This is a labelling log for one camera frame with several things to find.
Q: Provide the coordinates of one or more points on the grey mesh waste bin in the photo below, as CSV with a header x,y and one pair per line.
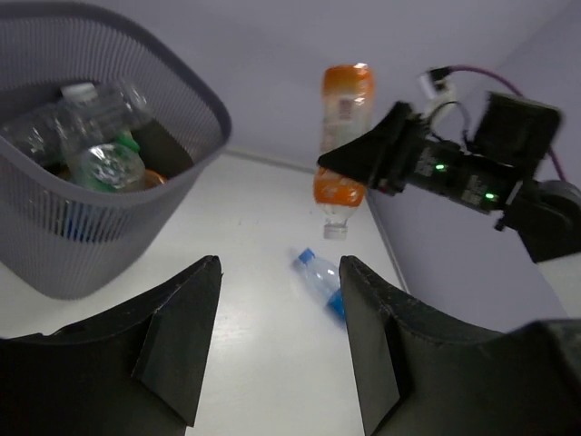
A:
x,y
63,240

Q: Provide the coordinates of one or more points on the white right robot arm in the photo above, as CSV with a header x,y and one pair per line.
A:
x,y
545,215

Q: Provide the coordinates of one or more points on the clear bottle blue label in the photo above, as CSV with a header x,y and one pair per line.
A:
x,y
109,168

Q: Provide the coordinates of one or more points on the clear bottle light blue cap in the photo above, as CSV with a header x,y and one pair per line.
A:
x,y
320,280

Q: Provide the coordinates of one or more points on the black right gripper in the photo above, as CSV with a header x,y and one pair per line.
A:
x,y
513,136

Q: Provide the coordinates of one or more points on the green soda bottle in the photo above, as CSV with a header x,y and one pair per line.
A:
x,y
126,139

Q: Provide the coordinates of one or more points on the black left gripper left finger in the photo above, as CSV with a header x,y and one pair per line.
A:
x,y
134,369

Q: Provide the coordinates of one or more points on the crushed clear bottle white cap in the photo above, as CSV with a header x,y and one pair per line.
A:
x,y
86,115

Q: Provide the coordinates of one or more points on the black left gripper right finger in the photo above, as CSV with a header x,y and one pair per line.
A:
x,y
419,371

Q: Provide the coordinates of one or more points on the orange juice bottle brown cap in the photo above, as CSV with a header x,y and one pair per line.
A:
x,y
153,179

